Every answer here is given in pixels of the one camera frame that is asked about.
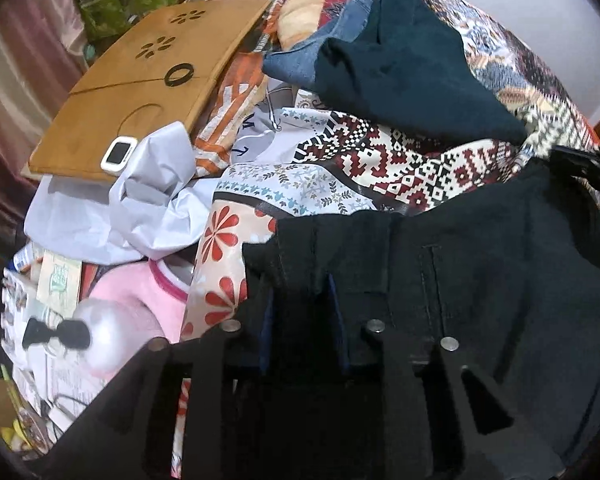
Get pink striped curtain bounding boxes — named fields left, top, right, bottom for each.
left=0, top=0, right=89, bottom=203

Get white crumpled cloth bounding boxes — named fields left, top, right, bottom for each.
left=24, top=122, right=282, bottom=266

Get blue denim jeans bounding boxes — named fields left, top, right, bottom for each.
left=262, top=0, right=377, bottom=89

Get white small timer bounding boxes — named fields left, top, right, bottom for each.
left=100, top=136, right=139, bottom=176

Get pink garment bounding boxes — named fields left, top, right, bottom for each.
left=87, top=255, right=194, bottom=347

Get metal hanger hook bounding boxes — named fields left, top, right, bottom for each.
left=261, top=87, right=284, bottom=134

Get patchwork printed blanket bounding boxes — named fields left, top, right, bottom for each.
left=177, top=0, right=600, bottom=478

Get silver round ball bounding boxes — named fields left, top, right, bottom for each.
left=72, top=301, right=147, bottom=374

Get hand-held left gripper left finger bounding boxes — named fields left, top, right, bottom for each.
left=44, top=279, right=277, bottom=480

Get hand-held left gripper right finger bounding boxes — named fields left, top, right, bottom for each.
left=326, top=274, right=573, bottom=480

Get green printed booklet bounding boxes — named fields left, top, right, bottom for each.
left=35, top=252, right=84, bottom=307

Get wooden lap desk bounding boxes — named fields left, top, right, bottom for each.
left=29, top=0, right=274, bottom=184

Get black ring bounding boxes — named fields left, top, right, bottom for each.
left=164, top=62, right=195, bottom=87

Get dark teal folded pants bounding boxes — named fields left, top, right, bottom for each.
left=316, top=0, right=529, bottom=146

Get black bow-shaped object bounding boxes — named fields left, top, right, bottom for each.
left=22, top=317, right=92, bottom=351

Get black pants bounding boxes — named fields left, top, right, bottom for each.
left=242, top=157, right=600, bottom=473

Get pile of papers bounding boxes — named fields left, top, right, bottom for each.
left=0, top=240, right=112, bottom=453

